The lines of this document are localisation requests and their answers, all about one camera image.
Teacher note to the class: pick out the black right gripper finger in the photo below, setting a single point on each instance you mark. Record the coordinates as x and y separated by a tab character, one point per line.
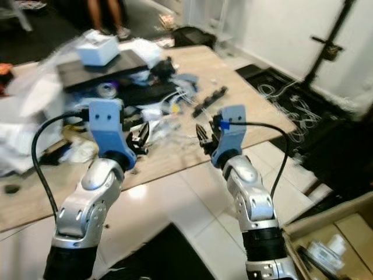
202	139
215	130

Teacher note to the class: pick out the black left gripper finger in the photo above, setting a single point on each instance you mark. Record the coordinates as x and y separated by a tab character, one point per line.
143	137

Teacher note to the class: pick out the black rubbish bin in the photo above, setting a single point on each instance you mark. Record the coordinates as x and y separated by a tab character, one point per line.
148	256

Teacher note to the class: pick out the long black power strip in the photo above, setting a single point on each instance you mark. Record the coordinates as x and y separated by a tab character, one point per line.
210	101

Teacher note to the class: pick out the round silver purple part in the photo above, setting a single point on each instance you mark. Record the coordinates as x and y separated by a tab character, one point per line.
106	90

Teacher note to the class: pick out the light wooden table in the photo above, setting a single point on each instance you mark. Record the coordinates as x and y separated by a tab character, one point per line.
186	70

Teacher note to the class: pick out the flat black board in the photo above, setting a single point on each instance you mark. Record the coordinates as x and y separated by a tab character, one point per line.
87	73

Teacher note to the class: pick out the black bag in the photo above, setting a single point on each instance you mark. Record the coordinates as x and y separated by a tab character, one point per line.
193	37

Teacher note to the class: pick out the white cardboard box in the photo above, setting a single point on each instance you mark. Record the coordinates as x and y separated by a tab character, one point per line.
99	49

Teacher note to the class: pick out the large white plastic bag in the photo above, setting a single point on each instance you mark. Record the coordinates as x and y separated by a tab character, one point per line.
32	116

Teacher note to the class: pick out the small flat black item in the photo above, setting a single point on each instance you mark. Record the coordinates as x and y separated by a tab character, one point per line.
11	189

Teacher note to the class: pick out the person's bare legs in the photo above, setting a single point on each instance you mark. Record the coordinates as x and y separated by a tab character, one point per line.
96	14

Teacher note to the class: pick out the black pole stand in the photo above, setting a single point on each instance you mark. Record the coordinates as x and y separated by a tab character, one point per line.
329	49

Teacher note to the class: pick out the brown cardboard box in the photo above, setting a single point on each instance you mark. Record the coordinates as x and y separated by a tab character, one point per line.
344	224

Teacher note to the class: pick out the white plastic bottle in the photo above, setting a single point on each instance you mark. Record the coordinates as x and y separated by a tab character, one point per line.
326	254

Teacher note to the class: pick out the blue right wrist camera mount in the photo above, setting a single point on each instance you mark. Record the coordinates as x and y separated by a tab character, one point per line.
232	131

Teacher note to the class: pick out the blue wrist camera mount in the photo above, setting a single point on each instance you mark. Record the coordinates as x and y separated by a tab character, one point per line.
108	131
232	131

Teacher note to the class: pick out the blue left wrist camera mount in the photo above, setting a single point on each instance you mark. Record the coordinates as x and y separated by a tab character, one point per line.
108	131

